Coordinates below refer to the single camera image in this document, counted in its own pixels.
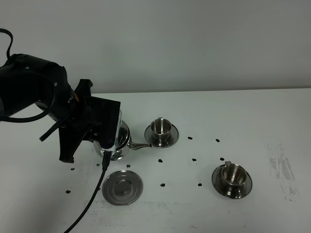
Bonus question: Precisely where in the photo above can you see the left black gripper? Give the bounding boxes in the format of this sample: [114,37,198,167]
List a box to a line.
[59,79,121,163]

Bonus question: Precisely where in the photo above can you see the stainless steel teapot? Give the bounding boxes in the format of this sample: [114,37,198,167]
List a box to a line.
[93,119,154,161]

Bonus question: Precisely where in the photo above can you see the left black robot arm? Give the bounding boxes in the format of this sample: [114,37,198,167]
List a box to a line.
[0,54,121,163]

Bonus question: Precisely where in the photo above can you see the far stainless steel teacup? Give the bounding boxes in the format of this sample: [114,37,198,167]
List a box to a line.
[150,117,172,137]

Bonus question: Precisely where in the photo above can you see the stainless steel teacup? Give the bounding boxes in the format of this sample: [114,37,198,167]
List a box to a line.
[150,117,172,137]
[221,161,247,187]

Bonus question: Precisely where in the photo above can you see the teapot steel saucer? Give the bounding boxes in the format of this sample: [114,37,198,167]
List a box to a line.
[102,170,143,206]

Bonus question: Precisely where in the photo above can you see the near stainless steel teacup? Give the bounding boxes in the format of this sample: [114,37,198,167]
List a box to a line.
[221,161,247,187]

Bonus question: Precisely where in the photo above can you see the far steel saucer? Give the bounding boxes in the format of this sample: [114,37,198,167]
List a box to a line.
[144,125,179,149]

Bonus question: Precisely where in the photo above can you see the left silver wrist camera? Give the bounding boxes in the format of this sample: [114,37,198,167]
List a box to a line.
[105,110,122,152]

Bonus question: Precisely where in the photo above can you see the left black camera cable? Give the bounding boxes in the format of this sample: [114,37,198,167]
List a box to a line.
[0,28,111,233]

